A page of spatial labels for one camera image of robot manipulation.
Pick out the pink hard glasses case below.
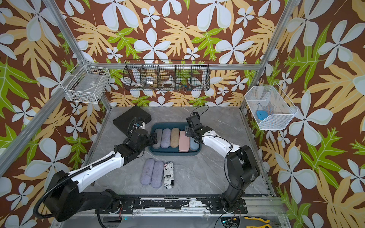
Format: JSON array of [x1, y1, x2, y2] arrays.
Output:
[[179, 137, 190, 153]]

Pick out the light blue glasses case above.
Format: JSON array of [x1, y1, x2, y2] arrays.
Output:
[[189, 138, 199, 151]]

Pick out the grey fabric glasses case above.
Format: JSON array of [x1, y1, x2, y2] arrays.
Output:
[[153, 128, 163, 149]]

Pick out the tan fabric glasses case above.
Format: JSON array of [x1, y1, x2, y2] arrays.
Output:
[[170, 128, 180, 148]]

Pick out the lilac fabric glasses case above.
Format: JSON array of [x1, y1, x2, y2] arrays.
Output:
[[161, 128, 171, 149]]

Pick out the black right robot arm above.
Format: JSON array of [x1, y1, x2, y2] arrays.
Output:
[[185, 112, 260, 212]]

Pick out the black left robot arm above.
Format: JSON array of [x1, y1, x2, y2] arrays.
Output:
[[33, 129, 157, 221]]

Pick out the teal plastic storage box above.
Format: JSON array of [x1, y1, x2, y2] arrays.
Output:
[[149, 122, 202, 156]]

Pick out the white striped glasses case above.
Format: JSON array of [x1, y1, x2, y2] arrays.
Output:
[[163, 161, 175, 189]]

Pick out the black plastic tool case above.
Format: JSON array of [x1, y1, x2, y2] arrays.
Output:
[[113, 106, 152, 136]]

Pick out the blue item in basket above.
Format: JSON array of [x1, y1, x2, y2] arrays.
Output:
[[256, 110, 269, 121]]

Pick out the white mesh basket right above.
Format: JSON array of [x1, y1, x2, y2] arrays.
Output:
[[245, 85, 298, 131]]

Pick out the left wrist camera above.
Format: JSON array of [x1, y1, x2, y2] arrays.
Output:
[[135, 121, 145, 129]]

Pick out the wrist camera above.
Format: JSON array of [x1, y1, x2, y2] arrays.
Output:
[[135, 121, 145, 129], [191, 112, 200, 120]]

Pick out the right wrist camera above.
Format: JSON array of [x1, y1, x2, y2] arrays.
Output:
[[191, 112, 200, 120]]

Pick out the black wire basket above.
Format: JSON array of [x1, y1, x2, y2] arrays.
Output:
[[122, 59, 211, 91]]

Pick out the white wire basket left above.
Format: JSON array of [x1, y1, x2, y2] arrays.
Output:
[[63, 60, 110, 104]]

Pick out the yellow handled pliers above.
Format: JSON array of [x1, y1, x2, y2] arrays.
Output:
[[244, 216, 281, 228]]

